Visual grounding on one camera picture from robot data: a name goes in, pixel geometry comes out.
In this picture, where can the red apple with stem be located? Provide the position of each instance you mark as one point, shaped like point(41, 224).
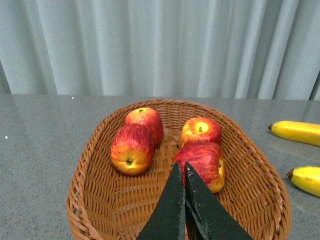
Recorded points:
point(200, 129)

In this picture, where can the red apple sideways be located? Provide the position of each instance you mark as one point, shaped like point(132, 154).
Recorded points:
point(207, 159)

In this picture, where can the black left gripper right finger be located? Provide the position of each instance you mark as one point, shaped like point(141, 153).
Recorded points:
point(205, 216)

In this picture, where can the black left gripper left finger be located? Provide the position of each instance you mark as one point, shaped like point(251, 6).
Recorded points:
point(167, 221)

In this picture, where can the yellow banana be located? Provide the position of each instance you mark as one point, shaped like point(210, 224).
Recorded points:
point(306, 178)
point(303, 132)

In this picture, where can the white pleated curtain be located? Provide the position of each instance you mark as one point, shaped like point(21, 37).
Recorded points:
point(241, 49)

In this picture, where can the brown wicker basket left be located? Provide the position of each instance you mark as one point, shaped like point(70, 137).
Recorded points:
point(104, 204)

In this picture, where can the red apple back left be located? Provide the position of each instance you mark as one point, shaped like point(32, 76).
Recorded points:
point(149, 118)

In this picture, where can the red apple front left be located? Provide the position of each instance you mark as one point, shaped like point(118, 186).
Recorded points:
point(132, 149)

